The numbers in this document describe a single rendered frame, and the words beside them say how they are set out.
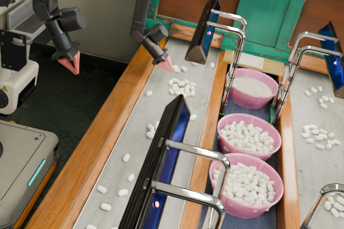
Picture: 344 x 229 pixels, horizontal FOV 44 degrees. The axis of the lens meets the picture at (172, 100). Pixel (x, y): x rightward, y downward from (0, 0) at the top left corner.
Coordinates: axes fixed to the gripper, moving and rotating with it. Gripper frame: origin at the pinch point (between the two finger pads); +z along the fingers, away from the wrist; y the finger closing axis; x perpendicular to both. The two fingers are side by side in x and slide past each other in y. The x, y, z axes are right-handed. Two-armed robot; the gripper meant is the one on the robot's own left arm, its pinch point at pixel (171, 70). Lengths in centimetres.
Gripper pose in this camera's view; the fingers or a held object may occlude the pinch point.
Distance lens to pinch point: 198.0
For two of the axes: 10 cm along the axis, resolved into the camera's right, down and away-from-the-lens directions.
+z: 6.1, 7.3, 3.0
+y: 2.0, -5.1, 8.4
